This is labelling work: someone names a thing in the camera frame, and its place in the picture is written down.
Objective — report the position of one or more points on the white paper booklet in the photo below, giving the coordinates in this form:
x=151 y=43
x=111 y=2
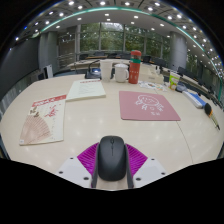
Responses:
x=86 y=90

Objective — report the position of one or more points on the dark office chairs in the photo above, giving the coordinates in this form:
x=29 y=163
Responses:
x=160 y=62

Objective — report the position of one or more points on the green white paper cup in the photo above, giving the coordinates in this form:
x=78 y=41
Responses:
x=174 y=81

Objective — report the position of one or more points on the black gooseneck desk microphone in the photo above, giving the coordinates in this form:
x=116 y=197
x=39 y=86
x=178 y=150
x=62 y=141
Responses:
x=93 y=73

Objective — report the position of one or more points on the dark gooseneck desk microphone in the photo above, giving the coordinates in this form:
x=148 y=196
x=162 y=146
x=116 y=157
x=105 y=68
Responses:
x=181 y=87

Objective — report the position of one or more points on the black handheld microphone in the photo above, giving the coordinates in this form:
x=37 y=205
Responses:
x=208 y=109

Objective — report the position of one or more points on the long curved conference desk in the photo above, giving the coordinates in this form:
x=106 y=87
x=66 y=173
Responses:
x=83 y=64

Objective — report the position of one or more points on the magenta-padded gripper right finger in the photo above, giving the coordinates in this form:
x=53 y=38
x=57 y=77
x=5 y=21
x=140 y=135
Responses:
x=150 y=170

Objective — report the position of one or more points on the red white fan-print magazine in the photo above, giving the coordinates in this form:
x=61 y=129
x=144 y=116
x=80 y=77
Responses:
x=43 y=121

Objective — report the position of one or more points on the red bottle with green band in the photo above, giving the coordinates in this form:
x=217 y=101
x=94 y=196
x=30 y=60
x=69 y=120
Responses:
x=134 y=70

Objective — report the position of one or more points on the white lidded mug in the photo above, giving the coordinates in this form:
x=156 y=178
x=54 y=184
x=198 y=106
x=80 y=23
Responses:
x=120 y=73

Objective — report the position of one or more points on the blue white book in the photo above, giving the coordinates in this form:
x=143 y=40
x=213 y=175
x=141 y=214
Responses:
x=195 y=99

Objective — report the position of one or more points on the colourful sticker sheet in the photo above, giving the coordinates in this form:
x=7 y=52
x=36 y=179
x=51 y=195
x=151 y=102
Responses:
x=152 y=86

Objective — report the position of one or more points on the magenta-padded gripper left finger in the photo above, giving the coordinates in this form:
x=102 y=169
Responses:
x=71 y=170

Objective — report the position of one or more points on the white standing panel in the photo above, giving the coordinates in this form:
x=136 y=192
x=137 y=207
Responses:
x=48 y=71

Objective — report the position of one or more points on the beige cardboard box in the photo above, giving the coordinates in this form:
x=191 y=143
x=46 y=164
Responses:
x=151 y=76

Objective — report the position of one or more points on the black computer mouse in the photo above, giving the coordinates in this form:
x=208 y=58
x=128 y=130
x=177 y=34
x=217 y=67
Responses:
x=112 y=158

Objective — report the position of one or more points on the ceiling lights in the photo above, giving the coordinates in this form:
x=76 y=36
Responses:
x=102 y=3

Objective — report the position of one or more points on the pink printed mouse pad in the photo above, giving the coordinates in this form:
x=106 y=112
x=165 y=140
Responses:
x=148 y=106

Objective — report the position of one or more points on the white paper cup stack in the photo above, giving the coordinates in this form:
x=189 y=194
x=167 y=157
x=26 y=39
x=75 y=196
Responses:
x=106 y=70

